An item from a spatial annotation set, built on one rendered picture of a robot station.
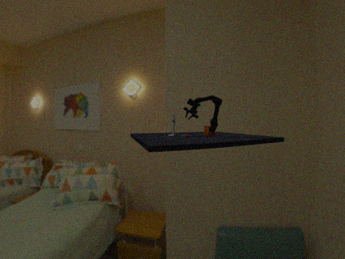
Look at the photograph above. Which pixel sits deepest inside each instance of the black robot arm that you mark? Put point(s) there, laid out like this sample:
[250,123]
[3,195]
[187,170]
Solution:
[216,100]

